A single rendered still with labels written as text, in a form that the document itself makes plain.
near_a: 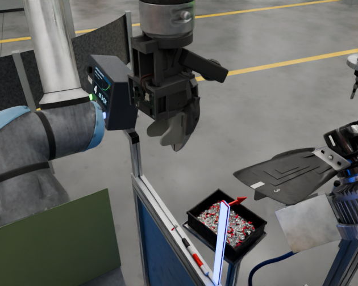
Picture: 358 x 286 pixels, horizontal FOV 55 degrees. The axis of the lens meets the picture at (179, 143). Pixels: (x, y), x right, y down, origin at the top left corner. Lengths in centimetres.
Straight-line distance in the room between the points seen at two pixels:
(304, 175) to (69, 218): 57
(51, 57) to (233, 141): 232
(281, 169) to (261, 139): 213
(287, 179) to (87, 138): 50
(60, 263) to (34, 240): 11
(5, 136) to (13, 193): 12
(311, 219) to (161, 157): 187
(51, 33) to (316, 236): 86
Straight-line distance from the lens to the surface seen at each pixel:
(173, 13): 46
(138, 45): 48
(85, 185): 263
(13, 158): 77
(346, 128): 103
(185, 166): 270
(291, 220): 107
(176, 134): 56
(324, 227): 108
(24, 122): 80
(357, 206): 102
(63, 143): 81
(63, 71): 83
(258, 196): 121
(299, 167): 95
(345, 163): 102
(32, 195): 75
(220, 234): 89
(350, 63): 86
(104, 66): 129
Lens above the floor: 179
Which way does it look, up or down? 38 degrees down
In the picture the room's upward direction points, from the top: straight up
